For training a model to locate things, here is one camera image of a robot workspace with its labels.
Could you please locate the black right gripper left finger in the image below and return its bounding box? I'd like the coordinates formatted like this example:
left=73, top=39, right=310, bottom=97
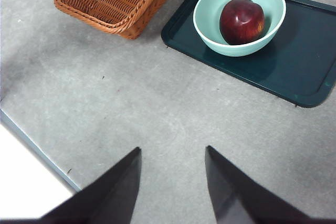
left=0, top=146, right=143, bottom=224

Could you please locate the brown wicker basket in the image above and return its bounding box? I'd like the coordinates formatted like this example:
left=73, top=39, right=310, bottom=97
left=54, top=0, right=191, bottom=40

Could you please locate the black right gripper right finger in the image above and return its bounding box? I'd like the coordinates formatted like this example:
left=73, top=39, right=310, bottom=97
left=205, top=145, right=336, bottom=224

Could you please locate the teal ribbed bowl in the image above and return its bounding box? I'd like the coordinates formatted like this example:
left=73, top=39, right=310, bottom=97
left=193, top=0, right=287, bottom=57

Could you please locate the black rectangular tray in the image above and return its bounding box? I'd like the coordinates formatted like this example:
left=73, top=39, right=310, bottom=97
left=160, top=0, right=336, bottom=109

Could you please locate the dark purple plum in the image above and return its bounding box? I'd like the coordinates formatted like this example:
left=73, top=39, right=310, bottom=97
left=219, top=0, right=265, bottom=46

